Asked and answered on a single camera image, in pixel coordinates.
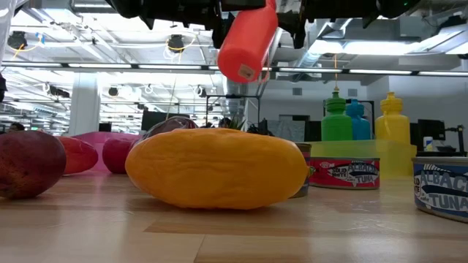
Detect red-label tuna can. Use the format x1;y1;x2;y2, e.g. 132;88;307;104
309;156;381;191

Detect gold-lid tuna can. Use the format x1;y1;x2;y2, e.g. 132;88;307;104
290;142;313;199

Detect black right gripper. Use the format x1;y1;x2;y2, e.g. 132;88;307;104
105;0;422;50

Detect green squeeze bottle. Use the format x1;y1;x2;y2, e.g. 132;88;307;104
320;90;354;142

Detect clear plastic container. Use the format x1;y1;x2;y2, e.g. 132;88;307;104
0;0;18;69

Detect blue-label tuna can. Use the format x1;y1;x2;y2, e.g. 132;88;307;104
412;156;468;224

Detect small dark red fruit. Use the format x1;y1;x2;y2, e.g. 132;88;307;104
0;130;68;201

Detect small red apple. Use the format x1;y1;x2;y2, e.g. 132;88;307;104
102;137;142;175

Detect yellow squeeze bottle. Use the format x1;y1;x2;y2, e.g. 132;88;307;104
374;91;412;145

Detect blue squeeze bottle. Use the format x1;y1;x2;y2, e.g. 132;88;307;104
345;99;372;142

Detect yellow translucent plastic bin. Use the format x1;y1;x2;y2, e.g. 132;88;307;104
299;140;418;180

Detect black computer monitor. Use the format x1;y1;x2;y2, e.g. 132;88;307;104
141;111;191;133

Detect dark maroon round fruit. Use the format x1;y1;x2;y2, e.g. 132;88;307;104
140;115;200;142

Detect black ceiling-hung device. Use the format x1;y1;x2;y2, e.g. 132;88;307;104
167;34;186;54

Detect orange yellow mango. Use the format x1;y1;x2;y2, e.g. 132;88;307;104
124;127;310;210

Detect orange squeeze bottle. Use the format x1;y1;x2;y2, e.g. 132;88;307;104
216;0;280;85

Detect silver ventilation duct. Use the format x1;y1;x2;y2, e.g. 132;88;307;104
296;18;352;69

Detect white building column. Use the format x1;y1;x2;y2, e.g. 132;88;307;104
69;71;102;137

